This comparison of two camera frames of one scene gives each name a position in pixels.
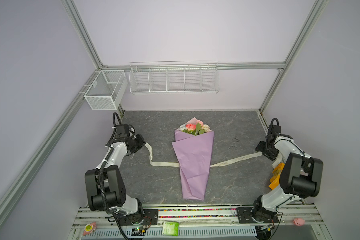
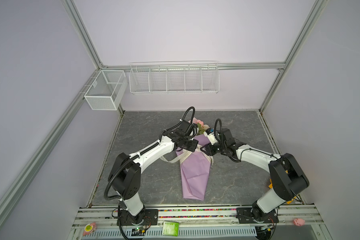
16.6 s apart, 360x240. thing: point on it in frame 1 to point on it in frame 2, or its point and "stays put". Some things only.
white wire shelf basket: x=176 y=77 stays put
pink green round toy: x=89 y=228 stays put
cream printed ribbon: x=177 y=165 to x=186 y=156
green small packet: x=170 y=228 stays put
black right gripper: x=260 y=148 to x=208 y=148
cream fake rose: x=205 y=127 stays put
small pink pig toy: x=298 y=222 stays put
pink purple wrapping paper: x=195 y=154 stays put
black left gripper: x=141 y=143 to x=194 y=142
